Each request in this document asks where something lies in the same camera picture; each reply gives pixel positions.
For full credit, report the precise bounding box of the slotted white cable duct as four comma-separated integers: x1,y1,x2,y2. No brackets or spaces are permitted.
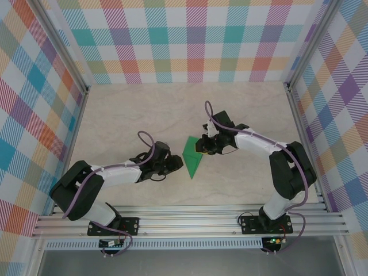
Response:
44,240,264,250

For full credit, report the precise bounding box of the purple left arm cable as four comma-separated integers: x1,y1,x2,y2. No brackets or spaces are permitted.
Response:
62,131,158,258

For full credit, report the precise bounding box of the aluminium frame beam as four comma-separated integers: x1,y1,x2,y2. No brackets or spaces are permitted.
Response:
31,203,350,239

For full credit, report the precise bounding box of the aluminium side rail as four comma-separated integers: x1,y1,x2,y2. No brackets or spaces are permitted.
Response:
51,86,90,215
284,82,330,212

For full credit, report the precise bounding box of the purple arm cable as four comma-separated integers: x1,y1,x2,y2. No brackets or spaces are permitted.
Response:
203,100,310,255
62,131,158,258

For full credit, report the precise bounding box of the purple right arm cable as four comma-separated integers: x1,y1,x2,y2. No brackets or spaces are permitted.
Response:
203,100,310,255

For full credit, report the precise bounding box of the aluminium frame post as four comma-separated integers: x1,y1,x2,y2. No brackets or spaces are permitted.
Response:
283,0,339,91
34,0,90,94

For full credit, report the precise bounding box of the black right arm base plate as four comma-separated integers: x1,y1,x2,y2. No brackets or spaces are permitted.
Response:
240,215,294,235

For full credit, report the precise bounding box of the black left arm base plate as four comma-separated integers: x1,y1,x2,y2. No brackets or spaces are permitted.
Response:
87,217,140,236

